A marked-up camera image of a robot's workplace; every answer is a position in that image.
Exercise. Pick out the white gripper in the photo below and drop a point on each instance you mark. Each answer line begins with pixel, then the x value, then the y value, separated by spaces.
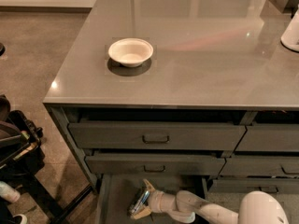
pixel 154 199

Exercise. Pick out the silver blue redbull can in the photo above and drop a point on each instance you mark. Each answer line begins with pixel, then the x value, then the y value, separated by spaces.
pixel 139 200

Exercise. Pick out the open bottom left drawer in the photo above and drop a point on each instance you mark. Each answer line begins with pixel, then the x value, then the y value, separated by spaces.
pixel 117 192

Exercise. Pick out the middle left grey drawer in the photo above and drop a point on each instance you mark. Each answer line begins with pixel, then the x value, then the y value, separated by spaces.
pixel 145 163

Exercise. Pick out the grey drawer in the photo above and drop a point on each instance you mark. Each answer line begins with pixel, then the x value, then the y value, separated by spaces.
pixel 261 166
pixel 156 135
pixel 270 138
pixel 145 163
pixel 246 185

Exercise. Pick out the top left grey drawer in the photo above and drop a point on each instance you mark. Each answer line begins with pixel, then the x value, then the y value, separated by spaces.
pixel 156 135

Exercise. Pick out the grey cabinet with counter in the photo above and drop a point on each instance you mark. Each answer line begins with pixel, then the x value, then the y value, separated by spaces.
pixel 213 61

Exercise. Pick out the middle right grey drawer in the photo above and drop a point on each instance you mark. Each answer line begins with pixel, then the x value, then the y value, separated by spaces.
pixel 261 166

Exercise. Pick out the top right grey drawer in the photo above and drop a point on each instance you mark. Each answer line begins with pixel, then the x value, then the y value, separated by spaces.
pixel 270 138

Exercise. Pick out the bottom right grey drawer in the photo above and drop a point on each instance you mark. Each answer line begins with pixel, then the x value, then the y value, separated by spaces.
pixel 246 185

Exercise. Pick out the white appliance on counter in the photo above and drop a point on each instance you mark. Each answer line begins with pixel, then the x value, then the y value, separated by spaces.
pixel 290 38

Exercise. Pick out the black cart with items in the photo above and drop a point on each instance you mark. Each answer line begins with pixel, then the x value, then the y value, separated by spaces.
pixel 21 158

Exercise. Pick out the white shoe lower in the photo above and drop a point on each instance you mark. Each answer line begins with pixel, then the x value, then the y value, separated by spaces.
pixel 20 219

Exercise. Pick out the white shoe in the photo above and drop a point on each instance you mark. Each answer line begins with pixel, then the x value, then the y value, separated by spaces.
pixel 20 219
pixel 8 193

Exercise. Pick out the white shoe upper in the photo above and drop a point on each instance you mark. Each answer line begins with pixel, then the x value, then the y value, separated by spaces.
pixel 8 193

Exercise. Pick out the white paper bowl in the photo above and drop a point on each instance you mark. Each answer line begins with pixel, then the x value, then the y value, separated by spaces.
pixel 130 52

